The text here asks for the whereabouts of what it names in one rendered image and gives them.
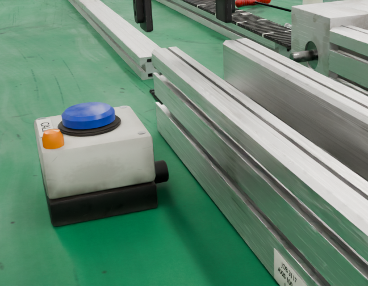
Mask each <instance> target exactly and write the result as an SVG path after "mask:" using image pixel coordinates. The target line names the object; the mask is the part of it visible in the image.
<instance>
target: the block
mask: <svg viewBox="0 0 368 286"><path fill-rule="evenodd" d="M349 25H352V26H355V27H359V28H362V29H365V30H368V0H345V1H335V2H325V3H314V4H309V5H299V6H292V13H291V53H290V59H291V60H293V61H295V62H297V63H299V64H301V65H303V66H305V67H307V68H309V69H311V70H314V71H316V72H318V73H320V74H322V75H324V76H326V77H332V78H334V79H336V78H337V76H338V74H336V73H334V72H332V71H330V70H329V50H330V49H333V50H335V51H338V45H336V44H333V43H330V42H329V34H330V30H331V29H332V27H341V26H343V27H345V26H349Z"/></svg>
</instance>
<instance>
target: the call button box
mask: <svg viewBox="0 0 368 286"><path fill-rule="evenodd" d="M113 108H114V110H115V120H114V121H113V122H112V123H110V124H107V125H105V126H102V127H98V128H91V129H72V128H67V127H65V126H64V125H63V124H62V117H61V115H58V116H50V117H41V118H38V119H36V120H35V122H34V127H35V134H36V142H37V149H38V153H39V160H40V165H41V166H40V167H41V174H42V179H43V185H44V191H45V196H46V200H47V204H48V210H49V215H50V218H51V224H52V225H53V226H62V225H67V224H73V223H77V222H83V221H89V220H95V219H98V218H104V217H110V216H116V215H122V214H125V213H131V212H137V211H143V210H146V209H152V208H156V207H157V206H158V198H157V186H156V183H162V182H167V181H168V179H169V172H168V167H167V164H166V162H165V161H164V160H160V161H154V152H153V138H152V136H151V135H150V133H149V132H148V131H147V129H146V127H145V126H144V125H143V124H142V122H141V121H140V120H139V118H138V117H137V116H136V114H135V113H134V112H133V110H132V109H131V107H130V106H120V107H113ZM54 128H55V129H59V130H60V131H61V133H62V134H63V136H64V146H62V147H60V148H57V149H45V148H43V143H42V136H43V133H44V131H46V130H47V129H54Z"/></svg>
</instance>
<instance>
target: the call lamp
mask: <svg viewBox="0 0 368 286"><path fill-rule="evenodd" d="M42 143H43V148H45V149H57V148H60V147H62V146H64V136H63V134H62V133H61V131H60V130H59V129H55V128H54V129H47V130H46V131H44V133H43V136H42Z"/></svg>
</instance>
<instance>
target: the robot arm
mask: <svg viewBox="0 0 368 286"><path fill-rule="evenodd" d="M215 2H216V18H217V19H219V20H221V21H222V22H224V23H232V14H233V13H235V0H215ZM133 11H134V18H135V22H136V23H137V24H139V23H140V28H141V29H142V30H144V31H145V32H152V31H153V19H152V3H151V0H133Z"/></svg>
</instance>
